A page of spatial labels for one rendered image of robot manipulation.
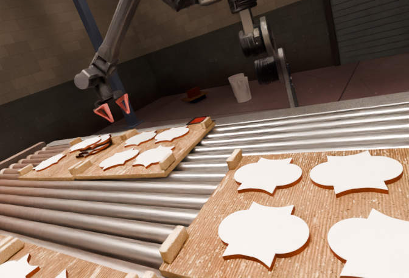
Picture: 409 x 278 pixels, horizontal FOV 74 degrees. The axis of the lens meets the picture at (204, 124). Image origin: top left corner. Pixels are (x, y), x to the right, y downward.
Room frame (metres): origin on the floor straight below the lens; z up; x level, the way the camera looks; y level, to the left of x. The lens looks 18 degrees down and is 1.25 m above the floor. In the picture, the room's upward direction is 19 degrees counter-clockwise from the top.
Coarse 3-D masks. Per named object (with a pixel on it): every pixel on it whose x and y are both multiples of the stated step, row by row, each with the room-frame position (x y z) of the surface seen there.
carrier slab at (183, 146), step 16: (192, 128) 0.98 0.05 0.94; (208, 128) 0.93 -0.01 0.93; (144, 144) 0.99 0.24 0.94; (160, 144) 0.93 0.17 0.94; (176, 144) 0.87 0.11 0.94; (192, 144) 0.83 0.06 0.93; (176, 160) 0.74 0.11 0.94; (80, 176) 0.89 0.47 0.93; (96, 176) 0.85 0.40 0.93; (112, 176) 0.80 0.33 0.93; (128, 176) 0.76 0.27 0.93; (144, 176) 0.73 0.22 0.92; (160, 176) 0.70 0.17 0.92
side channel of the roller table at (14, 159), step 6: (36, 144) 1.71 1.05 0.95; (42, 144) 1.69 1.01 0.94; (24, 150) 1.64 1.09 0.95; (30, 150) 1.63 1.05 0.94; (36, 150) 1.65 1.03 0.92; (12, 156) 1.58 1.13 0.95; (18, 156) 1.57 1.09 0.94; (24, 156) 1.59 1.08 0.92; (0, 162) 1.53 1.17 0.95; (6, 162) 1.52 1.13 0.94; (12, 162) 1.54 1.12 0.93; (0, 168) 1.48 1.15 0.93; (6, 168) 1.50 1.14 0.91
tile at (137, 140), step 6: (144, 132) 1.13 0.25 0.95; (150, 132) 1.10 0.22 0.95; (156, 132) 1.10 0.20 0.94; (132, 138) 1.10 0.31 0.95; (138, 138) 1.07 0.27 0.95; (144, 138) 1.04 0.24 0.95; (150, 138) 1.01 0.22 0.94; (126, 144) 1.04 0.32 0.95; (132, 144) 1.02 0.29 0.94; (138, 144) 1.00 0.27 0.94
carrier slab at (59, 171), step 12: (120, 144) 1.12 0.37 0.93; (72, 156) 1.18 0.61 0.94; (96, 156) 1.05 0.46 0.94; (48, 168) 1.13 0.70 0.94; (60, 168) 1.07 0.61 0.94; (24, 180) 1.12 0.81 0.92; (36, 180) 1.06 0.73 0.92; (48, 180) 1.01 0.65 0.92; (60, 180) 0.96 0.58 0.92; (72, 180) 0.92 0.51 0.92
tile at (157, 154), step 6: (150, 150) 0.87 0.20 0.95; (156, 150) 0.85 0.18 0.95; (162, 150) 0.83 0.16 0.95; (168, 150) 0.82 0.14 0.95; (138, 156) 0.86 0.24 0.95; (144, 156) 0.84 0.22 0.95; (150, 156) 0.82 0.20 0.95; (156, 156) 0.80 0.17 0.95; (162, 156) 0.78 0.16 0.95; (138, 162) 0.80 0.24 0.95; (144, 162) 0.78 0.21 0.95; (150, 162) 0.77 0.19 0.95; (156, 162) 0.76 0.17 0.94
